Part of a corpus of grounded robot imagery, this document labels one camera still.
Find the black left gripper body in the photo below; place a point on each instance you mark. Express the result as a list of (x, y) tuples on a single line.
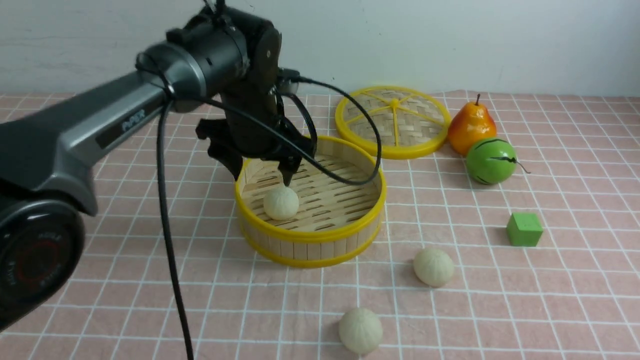
[(252, 94)]

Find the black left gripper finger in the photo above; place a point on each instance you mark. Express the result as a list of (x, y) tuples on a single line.
[(289, 162), (225, 151)]

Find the white steamed bun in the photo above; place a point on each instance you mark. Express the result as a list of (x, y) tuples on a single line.
[(360, 330), (281, 203), (434, 267)]

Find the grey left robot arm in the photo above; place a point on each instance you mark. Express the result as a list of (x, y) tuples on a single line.
[(47, 157)]

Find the yellow bamboo steamer tray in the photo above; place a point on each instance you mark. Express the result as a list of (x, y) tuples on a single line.
[(335, 221)]

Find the yellow bamboo steamer lid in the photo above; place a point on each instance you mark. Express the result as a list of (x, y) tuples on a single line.
[(411, 124)]

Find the orange yellow toy pear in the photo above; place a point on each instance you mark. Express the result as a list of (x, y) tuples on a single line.
[(471, 124)]

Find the green cube block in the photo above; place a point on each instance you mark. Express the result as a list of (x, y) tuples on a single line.
[(524, 229)]

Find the pink checkered tablecloth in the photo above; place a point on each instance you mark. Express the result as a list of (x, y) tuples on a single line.
[(574, 296)]

